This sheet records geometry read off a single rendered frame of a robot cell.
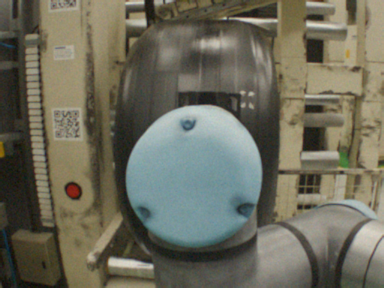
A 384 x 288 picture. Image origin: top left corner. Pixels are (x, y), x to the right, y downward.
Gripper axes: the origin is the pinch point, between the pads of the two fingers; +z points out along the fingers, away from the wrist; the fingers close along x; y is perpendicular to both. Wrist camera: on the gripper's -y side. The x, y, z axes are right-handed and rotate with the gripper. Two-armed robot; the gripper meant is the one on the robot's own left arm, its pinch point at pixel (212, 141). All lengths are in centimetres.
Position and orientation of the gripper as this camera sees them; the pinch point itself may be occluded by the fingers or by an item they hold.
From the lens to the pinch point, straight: 52.8
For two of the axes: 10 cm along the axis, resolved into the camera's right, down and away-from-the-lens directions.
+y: 0.2, -9.9, -1.2
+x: -10.0, -0.3, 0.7
